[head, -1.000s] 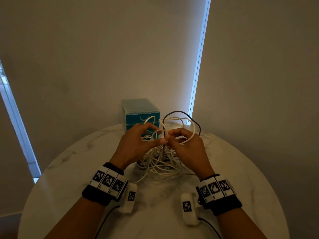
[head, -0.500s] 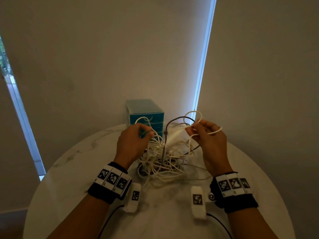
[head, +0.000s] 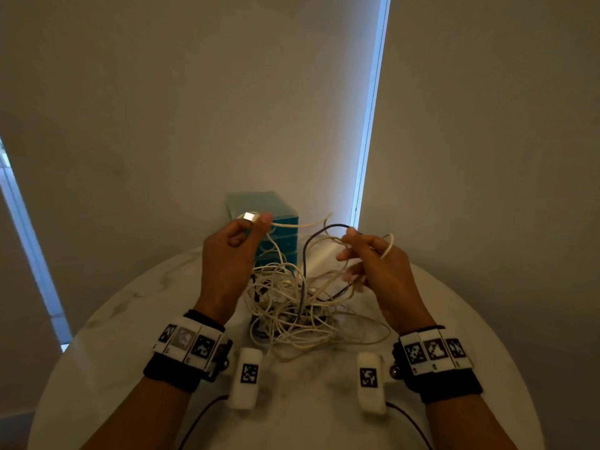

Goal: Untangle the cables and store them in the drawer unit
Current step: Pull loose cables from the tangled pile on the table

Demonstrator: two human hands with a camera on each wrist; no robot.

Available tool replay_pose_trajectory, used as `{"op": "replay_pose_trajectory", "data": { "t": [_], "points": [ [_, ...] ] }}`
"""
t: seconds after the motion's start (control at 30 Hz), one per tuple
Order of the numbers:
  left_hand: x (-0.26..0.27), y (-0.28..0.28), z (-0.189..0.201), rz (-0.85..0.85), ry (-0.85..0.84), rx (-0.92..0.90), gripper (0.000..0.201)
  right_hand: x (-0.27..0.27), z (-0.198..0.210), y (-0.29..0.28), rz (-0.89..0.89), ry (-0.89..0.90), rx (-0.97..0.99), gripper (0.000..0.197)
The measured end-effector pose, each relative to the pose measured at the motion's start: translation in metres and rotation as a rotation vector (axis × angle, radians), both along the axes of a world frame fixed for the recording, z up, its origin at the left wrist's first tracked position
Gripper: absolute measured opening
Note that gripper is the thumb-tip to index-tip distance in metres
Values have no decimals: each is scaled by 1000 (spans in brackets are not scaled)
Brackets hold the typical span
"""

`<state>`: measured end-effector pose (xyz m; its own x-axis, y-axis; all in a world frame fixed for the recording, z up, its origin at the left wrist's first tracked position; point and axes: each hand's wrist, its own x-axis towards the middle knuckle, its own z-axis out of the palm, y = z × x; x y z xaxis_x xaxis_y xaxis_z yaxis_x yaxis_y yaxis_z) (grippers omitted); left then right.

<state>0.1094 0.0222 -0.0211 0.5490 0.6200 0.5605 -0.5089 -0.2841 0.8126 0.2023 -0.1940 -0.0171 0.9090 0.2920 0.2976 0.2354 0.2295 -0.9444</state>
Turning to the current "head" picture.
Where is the person's right hand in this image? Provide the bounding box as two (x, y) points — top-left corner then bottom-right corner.
(336, 232), (437, 335)

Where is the person's left hand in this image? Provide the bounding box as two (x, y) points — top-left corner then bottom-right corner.
(194, 212), (274, 325)

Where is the white cable with silver plug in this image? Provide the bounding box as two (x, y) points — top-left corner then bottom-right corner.
(237, 211), (334, 230)

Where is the white looped cable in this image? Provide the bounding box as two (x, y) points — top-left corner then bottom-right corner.
(369, 232), (396, 261)

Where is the dark grey cable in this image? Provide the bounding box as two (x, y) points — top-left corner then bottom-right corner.
(297, 223), (364, 324)

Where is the person's right forearm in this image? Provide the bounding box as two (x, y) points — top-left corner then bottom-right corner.
(424, 392), (518, 450)

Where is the person's left forearm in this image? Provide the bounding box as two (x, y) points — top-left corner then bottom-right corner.
(80, 374), (200, 450)

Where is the teal drawer box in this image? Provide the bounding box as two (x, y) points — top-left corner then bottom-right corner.
(225, 191), (300, 273)

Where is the black wristband with marker tiles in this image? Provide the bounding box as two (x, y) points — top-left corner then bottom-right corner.
(392, 325), (484, 405)
(143, 309), (233, 394)

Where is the tangle of white cables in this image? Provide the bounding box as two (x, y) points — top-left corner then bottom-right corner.
(246, 213), (393, 352)

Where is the white wrist camera with marker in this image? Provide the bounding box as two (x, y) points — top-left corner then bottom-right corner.
(357, 352), (388, 416)
(228, 347), (264, 411)

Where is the thin black camera cable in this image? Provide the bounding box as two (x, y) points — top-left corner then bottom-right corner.
(178, 394), (229, 450)
(385, 401), (435, 450)

